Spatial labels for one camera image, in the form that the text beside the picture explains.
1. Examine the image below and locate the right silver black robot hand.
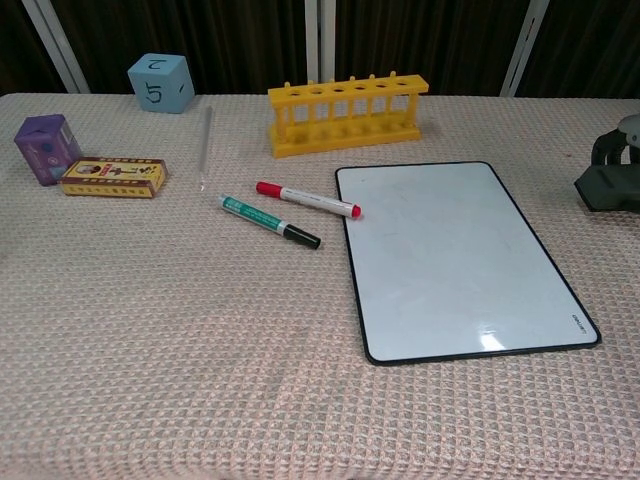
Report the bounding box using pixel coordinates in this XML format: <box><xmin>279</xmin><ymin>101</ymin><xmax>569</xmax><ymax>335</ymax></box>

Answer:
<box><xmin>589</xmin><ymin>113</ymin><xmax>640</xmax><ymax>169</ymax></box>

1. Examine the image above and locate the dark grey whiteboard eraser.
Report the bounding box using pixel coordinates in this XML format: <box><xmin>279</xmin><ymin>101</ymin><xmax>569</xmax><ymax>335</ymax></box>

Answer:
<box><xmin>573</xmin><ymin>164</ymin><xmax>640</xmax><ymax>214</ymax></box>

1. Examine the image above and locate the dark pleated curtain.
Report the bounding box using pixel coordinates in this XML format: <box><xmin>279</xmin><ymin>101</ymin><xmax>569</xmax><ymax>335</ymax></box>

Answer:
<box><xmin>334</xmin><ymin>0</ymin><xmax>526</xmax><ymax>99</ymax></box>
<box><xmin>517</xmin><ymin>0</ymin><xmax>640</xmax><ymax>99</ymax></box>
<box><xmin>0</xmin><ymin>0</ymin><xmax>66</xmax><ymax>96</ymax></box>
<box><xmin>49</xmin><ymin>0</ymin><xmax>307</xmax><ymax>96</ymax></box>

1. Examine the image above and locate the black framed whiteboard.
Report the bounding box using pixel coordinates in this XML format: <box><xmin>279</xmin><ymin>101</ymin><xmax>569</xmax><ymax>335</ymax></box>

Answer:
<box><xmin>334</xmin><ymin>160</ymin><xmax>601</xmax><ymax>366</ymax></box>

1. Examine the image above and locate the yellow test tube rack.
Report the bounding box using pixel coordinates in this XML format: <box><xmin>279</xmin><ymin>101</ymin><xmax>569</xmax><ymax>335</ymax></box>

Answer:
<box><xmin>267</xmin><ymin>71</ymin><xmax>431</xmax><ymax>159</ymax></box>

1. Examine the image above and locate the red capped white marker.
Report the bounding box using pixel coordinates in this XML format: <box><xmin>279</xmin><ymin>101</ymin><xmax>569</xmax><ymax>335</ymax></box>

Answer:
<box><xmin>255</xmin><ymin>180</ymin><xmax>364</xmax><ymax>220</ymax></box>

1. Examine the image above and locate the green marker with black cap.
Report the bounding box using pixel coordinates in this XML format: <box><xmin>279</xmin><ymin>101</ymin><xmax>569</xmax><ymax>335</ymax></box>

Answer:
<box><xmin>216</xmin><ymin>193</ymin><xmax>323</xmax><ymax>250</ymax></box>

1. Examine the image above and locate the clear glass tube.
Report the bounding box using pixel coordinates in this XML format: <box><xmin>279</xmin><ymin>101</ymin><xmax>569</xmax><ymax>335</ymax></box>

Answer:
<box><xmin>196</xmin><ymin>104</ymin><xmax>215</xmax><ymax>191</ymax></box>

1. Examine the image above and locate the blue foam number cube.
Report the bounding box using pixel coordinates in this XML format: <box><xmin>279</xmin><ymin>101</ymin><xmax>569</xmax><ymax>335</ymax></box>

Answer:
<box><xmin>126</xmin><ymin>53</ymin><xmax>196</xmax><ymax>115</ymax></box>

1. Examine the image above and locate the beige waffle tablecloth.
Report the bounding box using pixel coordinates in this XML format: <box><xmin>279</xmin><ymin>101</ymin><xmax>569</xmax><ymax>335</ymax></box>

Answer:
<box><xmin>0</xmin><ymin>92</ymin><xmax>640</xmax><ymax>480</ymax></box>

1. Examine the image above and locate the yellow brown printed box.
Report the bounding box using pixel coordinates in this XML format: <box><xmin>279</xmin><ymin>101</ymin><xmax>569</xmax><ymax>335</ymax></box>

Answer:
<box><xmin>59</xmin><ymin>156</ymin><xmax>169</xmax><ymax>200</ymax></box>

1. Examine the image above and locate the purple carton box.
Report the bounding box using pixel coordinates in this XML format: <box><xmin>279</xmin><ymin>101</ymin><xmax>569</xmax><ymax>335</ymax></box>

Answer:
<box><xmin>13</xmin><ymin>113</ymin><xmax>84</xmax><ymax>188</ymax></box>

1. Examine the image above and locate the white frame pole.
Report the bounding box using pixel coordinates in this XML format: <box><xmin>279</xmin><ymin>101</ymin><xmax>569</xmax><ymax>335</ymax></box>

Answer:
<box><xmin>19</xmin><ymin>0</ymin><xmax>92</xmax><ymax>95</ymax></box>
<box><xmin>499</xmin><ymin>0</ymin><xmax>551</xmax><ymax>99</ymax></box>
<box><xmin>303</xmin><ymin>0</ymin><xmax>337</xmax><ymax>87</ymax></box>

